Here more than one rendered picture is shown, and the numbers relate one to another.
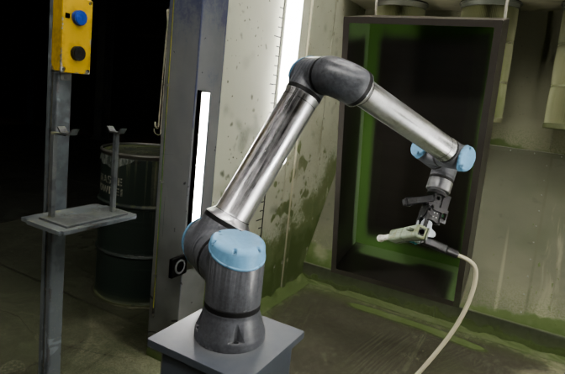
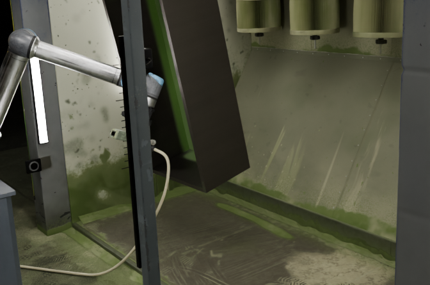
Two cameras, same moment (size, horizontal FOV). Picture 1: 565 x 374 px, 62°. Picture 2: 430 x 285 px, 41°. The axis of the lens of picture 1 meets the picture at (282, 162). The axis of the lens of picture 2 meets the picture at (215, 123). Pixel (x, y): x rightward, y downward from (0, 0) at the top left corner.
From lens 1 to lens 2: 2.30 m
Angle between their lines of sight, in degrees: 24
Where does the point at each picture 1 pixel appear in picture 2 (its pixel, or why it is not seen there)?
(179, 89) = not seen: hidden behind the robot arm
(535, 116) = not seen: hidden behind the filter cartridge
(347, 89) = (18, 50)
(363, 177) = (178, 96)
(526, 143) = (374, 49)
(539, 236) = (364, 139)
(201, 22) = (20, 1)
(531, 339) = (338, 230)
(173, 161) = (25, 96)
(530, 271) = (349, 171)
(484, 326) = (308, 221)
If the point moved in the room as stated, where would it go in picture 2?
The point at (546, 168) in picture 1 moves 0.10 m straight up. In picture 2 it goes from (386, 73) to (386, 57)
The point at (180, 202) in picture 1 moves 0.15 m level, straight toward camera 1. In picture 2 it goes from (32, 123) to (20, 128)
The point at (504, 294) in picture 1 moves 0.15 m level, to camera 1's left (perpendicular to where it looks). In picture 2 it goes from (326, 193) to (302, 190)
